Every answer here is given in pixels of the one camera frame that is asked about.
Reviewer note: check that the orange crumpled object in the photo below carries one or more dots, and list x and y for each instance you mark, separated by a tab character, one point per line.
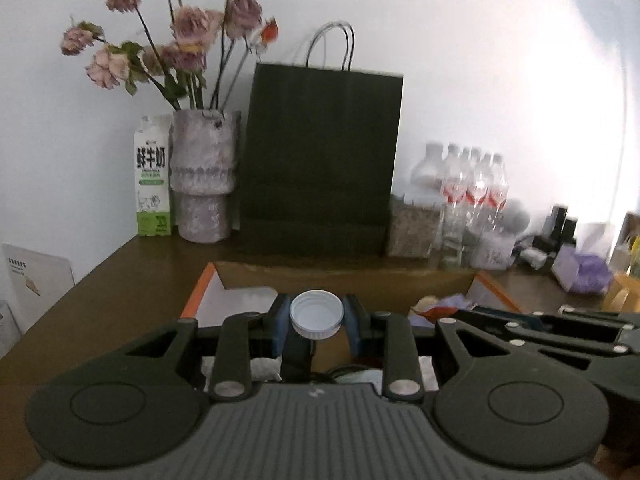
425	314

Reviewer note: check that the yellow mug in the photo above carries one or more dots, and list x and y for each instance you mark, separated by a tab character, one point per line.
624	292

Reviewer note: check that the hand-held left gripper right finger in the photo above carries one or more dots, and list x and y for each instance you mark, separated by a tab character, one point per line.
354	325

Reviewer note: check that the dried pink flower bouquet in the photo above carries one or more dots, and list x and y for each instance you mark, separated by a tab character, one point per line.
190	25

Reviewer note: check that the white booklet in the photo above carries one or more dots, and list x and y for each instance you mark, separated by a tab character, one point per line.
35	285

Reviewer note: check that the green white milk carton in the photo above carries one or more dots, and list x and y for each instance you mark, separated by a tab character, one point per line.
152	185

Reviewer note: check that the empty drinking glass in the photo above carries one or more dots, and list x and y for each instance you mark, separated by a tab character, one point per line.
452	240

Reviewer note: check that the pack of water bottles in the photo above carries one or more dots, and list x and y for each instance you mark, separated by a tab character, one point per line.
475	185

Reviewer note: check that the grey fluffy ball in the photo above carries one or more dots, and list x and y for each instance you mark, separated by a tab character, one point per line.
515	217

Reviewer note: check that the yellow white plush toy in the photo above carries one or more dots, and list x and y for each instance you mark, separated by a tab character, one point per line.
425	304

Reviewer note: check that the pale green cloth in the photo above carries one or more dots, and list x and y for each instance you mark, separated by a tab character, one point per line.
360	376

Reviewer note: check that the purple knit cloth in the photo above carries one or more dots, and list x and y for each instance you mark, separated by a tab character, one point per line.
455	301

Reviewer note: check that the small black bottles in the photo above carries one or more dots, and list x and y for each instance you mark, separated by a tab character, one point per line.
561	225

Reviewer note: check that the brown wooden desktop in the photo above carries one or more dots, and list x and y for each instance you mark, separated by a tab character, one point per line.
125	285

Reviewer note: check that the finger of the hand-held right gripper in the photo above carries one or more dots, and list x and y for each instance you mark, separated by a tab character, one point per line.
570	352
550	321

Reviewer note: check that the white charger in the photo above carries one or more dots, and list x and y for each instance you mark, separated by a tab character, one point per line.
533	259

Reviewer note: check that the white box of purple tissue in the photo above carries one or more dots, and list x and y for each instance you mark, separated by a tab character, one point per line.
585	270

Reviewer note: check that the orange cardboard box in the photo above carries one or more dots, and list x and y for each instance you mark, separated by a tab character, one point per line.
350	280

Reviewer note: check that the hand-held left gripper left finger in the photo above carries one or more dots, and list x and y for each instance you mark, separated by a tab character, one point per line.
281	325

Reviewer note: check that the white lid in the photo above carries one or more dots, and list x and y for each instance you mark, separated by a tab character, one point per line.
316	310

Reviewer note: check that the lilac textured vase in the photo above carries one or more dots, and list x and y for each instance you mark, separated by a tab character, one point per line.
205	175

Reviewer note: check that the black paper bag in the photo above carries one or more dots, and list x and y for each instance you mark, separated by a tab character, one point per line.
320	160

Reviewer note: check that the white tissue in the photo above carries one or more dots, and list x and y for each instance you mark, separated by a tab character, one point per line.
265	367

